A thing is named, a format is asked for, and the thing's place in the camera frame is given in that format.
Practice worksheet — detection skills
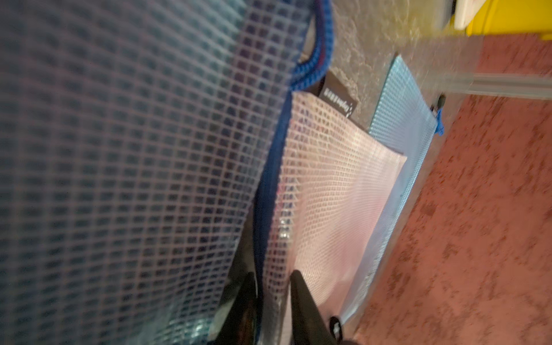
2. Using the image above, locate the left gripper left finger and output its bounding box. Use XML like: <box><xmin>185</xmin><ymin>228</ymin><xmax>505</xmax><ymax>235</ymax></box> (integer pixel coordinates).
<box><xmin>210</xmin><ymin>272</ymin><xmax>257</xmax><ymax>345</ymax></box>

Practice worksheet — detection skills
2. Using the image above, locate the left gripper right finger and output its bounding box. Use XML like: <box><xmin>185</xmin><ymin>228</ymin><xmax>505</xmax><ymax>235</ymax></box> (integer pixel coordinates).
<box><xmin>290</xmin><ymin>270</ymin><xmax>337</xmax><ymax>345</ymax></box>

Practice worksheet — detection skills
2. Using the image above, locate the clear white mesh document bag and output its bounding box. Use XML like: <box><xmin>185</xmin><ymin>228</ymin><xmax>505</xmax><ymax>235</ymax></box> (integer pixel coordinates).
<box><xmin>253</xmin><ymin>91</ymin><xmax>407</xmax><ymax>344</ymax></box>

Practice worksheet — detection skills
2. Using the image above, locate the blue mesh document bag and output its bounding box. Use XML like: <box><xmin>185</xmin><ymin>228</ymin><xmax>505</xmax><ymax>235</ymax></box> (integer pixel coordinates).
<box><xmin>340</xmin><ymin>55</ymin><xmax>438</xmax><ymax>322</ymax></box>
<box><xmin>1</xmin><ymin>1</ymin><xmax>316</xmax><ymax>344</ymax></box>

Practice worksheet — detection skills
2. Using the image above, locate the pink calculator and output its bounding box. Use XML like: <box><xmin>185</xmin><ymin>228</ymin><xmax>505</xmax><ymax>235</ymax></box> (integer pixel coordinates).
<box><xmin>453</xmin><ymin>0</ymin><xmax>486</xmax><ymax>30</ymax></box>

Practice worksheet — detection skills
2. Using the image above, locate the yellow mug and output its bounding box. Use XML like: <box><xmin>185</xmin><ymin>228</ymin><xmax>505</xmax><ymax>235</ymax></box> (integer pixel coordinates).
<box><xmin>466</xmin><ymin>0</ymin><xmax>551</xmax><ymax>40</ymax></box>

